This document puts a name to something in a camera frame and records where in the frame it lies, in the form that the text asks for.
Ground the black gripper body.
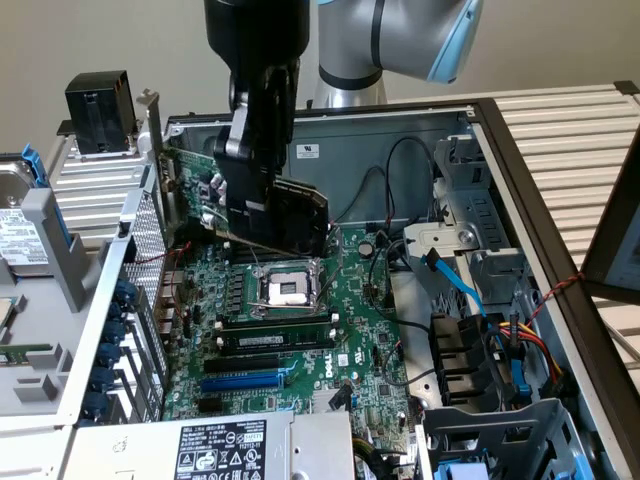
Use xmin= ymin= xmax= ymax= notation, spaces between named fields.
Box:
xmin=203 ymin=0 xmax=309 ymax=76

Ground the green graphics card black fan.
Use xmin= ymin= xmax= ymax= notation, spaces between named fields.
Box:
xmin=137 ymin=88 xmax=331 ymax=259

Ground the open grey PC case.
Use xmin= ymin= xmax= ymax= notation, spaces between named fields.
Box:
xmin=58 ymin=97 xmax=640 ymax=480

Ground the silver socket cover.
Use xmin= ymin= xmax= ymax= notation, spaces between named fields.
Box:
xmin=313 ymin=224 xmax=347 ymax=281

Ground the CPU socket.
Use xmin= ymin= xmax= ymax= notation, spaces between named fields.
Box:
xmin=249 ymin=262 xmax=326 ymax=319

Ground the thin locking lever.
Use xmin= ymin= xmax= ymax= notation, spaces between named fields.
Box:
xmin=248 ymin=300 xmax=322 ymax=313

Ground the black RAM slot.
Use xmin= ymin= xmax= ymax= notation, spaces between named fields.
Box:
xmin=214 ymin=313 xmax=339 ymax=334

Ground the green Dell motherboard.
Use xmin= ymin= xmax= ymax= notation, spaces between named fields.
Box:
xmin=159 ymin=224 xmax=417 ymax=451

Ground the black box device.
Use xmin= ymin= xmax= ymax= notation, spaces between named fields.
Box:
xmin=64 ymin=69 xmax=139 ymax=157

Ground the long black expansion slot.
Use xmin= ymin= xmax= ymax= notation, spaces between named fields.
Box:
xmin=202 ymin=353 xmax=282 ymax=375

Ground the silver disk bay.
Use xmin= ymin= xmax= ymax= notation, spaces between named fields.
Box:
xmin=402 ymin=134 xmax=532 ymax=282

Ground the small silver heat sink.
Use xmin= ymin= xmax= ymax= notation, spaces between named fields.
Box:
xmin=312 ymin=387 xmax=351 ymax=414

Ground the silver hard disk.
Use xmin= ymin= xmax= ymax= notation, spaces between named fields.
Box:
xmin=0 ymin=154 xmax=54 ymax=277

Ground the grey parts rack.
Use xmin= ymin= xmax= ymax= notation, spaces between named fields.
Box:
xmin=0 ymin=187 xmax=111 ymax=427

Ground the black plastic fan shroud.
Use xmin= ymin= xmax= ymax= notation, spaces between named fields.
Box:
xmin=428 ymin=312 xmax=502 ymax=409

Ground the CPU chip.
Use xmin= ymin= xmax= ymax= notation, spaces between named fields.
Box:
xmin=0 ymin=294 xmax=29 ymax=344

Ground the silver power supply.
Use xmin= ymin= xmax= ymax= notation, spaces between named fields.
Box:
xmin=59 ymin=409 xmax=357 ymax=480

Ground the bare green RAM stick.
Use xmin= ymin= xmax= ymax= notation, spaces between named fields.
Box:
xmin=0 ymin=342 xmax=54 ymax=365

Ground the blue plastic latch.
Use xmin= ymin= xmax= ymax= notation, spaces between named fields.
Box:
xmin=509 ymin=344 xmax=532 ymax=399

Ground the dark framed panel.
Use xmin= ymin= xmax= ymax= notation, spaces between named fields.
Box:
xmin=582 ymin=127 xmax=640 ymax=306

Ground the grey disk bay cage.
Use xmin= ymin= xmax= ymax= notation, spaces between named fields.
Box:
xmin=414 ymin=397 xmax=604 ymax=480

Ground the black arched wire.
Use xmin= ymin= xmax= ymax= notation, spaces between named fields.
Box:
xmin=332 ymin=166 xmax=389 ymax=224

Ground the thin red wire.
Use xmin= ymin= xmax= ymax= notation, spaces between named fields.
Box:
xmin=134 ymin=241 xmax=194 ymax=302

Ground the black looped wire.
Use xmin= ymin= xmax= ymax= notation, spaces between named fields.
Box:
xmin=385 ymin=137 xmax=437 ymax=226

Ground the blue disk rail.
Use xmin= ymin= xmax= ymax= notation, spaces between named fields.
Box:
xmin=22 ymin=143 xmax=69 ymax=241

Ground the black wire over motherboard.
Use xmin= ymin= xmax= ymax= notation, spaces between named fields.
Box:
xmin=380 ymin=318 xmax=437 ymax=387

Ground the blue flat wire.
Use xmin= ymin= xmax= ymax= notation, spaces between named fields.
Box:
xmin=422 ymin=252 xmax=489 ymax=319

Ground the red black twisted wire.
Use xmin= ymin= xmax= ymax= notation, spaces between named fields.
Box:
xmin=529 ymin=272 xmax=587 ymax=321

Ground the yellow red power wire bundle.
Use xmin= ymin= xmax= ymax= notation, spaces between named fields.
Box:
xmin=492 ymin=319 xmax=567 ymax=387

